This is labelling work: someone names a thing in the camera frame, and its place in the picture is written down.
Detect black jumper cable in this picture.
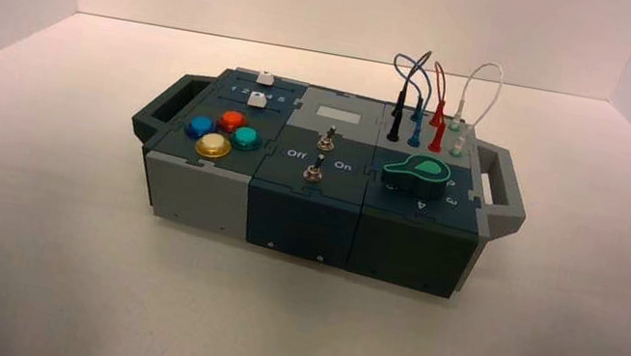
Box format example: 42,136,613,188
385,45,435,148

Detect white jumper cable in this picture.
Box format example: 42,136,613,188
444,57,508,165

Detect blue jumper cable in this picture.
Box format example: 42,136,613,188
378,52,439,151

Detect yellow dome push button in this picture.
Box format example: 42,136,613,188
193,129,234,163

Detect orange dome push button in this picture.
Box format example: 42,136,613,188
215,108,250,137

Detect green rotary knob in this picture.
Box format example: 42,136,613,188
378,148,454,204

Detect modular dark green control box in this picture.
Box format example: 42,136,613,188
110,50,544,310

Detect blue dome push button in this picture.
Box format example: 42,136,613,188
181,113,219,144

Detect metal toggle switch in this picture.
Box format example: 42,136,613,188
315,123,339,153
301,152,327,185

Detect red jumper cable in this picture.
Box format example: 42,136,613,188
419,61,458,155

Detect teal dome push button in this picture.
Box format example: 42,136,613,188
228,124,264,155

